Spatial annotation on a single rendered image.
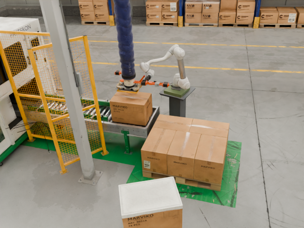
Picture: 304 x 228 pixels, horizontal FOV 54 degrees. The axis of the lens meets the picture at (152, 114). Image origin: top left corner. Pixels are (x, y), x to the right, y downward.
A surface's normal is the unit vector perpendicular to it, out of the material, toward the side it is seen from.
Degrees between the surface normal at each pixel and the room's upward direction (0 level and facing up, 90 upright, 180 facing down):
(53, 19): 90
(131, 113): 90
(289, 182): 0
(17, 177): 0
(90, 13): 87
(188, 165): 90
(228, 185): 0
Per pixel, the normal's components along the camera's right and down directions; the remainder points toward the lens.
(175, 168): -0.29, 0.53
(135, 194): -0.04, -0.84
